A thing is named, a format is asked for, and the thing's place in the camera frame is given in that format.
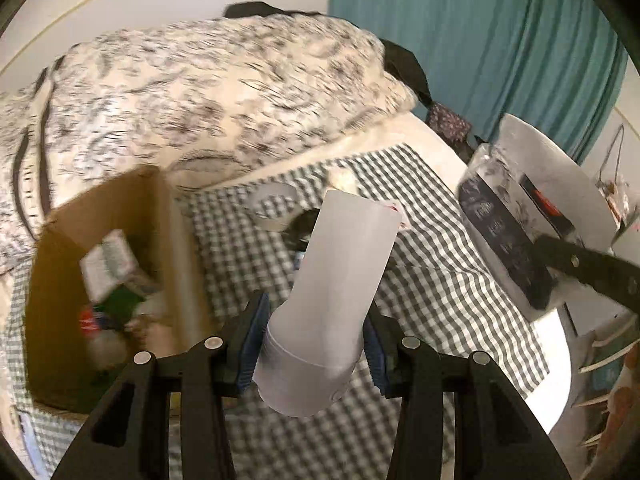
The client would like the printed fabric bag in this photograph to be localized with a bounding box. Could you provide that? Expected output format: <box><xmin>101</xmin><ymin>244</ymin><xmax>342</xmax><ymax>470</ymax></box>
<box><xmin>575</xmin><ymin>310</ymin><xmax>640</xmax><ymax>480</ymax></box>

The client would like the blue white packet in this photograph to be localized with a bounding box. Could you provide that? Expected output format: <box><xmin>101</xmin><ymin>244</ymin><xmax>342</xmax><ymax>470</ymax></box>
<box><xmin>15</xmin><ymin>407</ymin><xmax>43</xmax><ymax>468</ymax></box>

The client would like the black object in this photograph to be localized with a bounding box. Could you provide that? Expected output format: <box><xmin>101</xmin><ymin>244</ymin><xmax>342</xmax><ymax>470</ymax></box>
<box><xmin>282</xmin><ymin>207</ymin><xmax>321</xmax><ymax>253</ymax></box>

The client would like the green white carton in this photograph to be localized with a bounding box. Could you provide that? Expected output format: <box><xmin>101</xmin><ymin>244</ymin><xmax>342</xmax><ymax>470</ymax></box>
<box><xmin>79</xmin><ymin>230</ymin><xmax>163</xmax><ymax>301</ymax></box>

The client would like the dark brown strap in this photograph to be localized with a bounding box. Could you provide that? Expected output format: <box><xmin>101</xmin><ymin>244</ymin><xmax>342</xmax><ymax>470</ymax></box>
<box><xmin>12</xmin><ymin>57</ymin><xmax>66</xmax><ymax>231</ymax></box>

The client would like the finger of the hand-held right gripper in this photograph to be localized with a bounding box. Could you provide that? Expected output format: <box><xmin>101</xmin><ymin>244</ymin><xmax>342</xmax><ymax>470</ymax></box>
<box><xmin>520</xmin><ymin>235</ymin><xmax>640</xmax><ymax>313</ymax></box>

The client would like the dark floral cloth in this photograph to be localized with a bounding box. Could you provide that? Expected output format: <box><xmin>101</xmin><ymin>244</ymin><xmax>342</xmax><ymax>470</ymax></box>
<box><xmin>427</xmin><ymin>102</ymin><xmax>473</xmax><ymax>141</ymax></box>

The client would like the white dark printed pouch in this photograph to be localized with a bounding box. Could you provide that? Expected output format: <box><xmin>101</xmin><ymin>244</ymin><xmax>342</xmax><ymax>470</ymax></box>
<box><xmin>457</xmin><ymin>112</ymin><xmax>618</xmax><ymax>323</ymax></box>

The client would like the white black patterned duvet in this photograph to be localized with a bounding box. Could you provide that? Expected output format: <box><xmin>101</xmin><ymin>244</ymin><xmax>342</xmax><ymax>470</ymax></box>
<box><xmin>0</xmin><ymin>12</ymin><xmax>418</xmax><ymax>271</ymax></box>

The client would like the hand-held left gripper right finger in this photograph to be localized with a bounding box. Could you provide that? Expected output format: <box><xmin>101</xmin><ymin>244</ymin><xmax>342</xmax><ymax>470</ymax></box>
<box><xmin>363</xmin><ymin>309</ymin><xmax>572</xmax><ymax>480</ymax></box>

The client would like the black cloth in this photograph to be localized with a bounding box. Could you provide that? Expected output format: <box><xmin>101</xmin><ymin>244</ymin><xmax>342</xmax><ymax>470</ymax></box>
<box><xmin>382</xmin><ymin>37</ymin><xmax>433</xmax><ymax>108</ymax></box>
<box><xmin>224</xmin><ymin>1</ymin><xmax>326</xmax><ymax>20</ymax></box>

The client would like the hanging bag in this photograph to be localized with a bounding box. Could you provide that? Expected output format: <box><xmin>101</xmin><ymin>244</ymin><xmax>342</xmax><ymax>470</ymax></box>
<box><xmin>597</xmin><ymin>122</ymin><xmax>640</xmax><ymax>231</ymax></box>

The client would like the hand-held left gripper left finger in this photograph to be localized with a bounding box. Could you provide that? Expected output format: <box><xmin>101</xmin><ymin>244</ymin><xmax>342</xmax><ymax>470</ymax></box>
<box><xmin>50</xmin><ymin>291</ymin><xmax>272</xmax><ymax>480</ymax></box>

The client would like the teal curtain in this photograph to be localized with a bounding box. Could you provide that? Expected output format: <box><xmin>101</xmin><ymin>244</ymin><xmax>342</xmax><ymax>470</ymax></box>
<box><xmin>329</xmin><ymin>0</ymin><xmax>628</xmax><ymax>166</ymax></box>

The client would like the brown cardboard box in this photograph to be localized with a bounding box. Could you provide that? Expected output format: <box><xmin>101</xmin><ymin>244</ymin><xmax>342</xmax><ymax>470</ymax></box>
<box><xmin>22</xmin><ymin>165</ymin><xmax>221</xmax><ymax>413</ymax></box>

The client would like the white paper cup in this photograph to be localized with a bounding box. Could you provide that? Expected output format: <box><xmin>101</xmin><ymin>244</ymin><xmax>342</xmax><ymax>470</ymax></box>
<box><xmin>252</xmin><ymin>187</ymin><xmax>401</xmax><ymax>418</ymax></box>

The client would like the clear tape roll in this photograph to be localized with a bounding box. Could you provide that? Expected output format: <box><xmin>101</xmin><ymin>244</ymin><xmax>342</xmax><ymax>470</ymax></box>
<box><xmin>249</xmin><ymin>182</ymin><xmax>297</xmax><ymax>231</ymax></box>

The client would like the grey white checkered cloth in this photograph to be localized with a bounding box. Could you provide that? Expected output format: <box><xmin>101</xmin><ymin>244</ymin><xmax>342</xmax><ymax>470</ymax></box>
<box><xmin>0</xmin><ymin>142</ymin><xmax>551</xmax><ymax>480</ymax></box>

